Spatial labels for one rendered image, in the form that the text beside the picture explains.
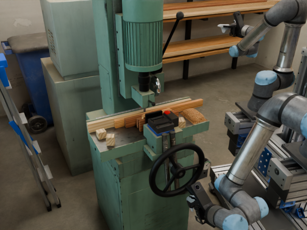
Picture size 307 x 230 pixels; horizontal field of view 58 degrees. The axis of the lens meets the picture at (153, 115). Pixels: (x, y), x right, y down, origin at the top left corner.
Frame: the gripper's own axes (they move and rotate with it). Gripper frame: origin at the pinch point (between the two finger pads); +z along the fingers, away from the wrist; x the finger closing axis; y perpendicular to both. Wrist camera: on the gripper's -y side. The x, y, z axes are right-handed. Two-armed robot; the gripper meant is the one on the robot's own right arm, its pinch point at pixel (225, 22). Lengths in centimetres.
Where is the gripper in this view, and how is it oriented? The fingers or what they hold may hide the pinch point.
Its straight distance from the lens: 222.5
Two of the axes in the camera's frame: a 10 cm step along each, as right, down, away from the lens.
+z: -4.6, -4.3, 7.7
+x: 8.8, -3.4, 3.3
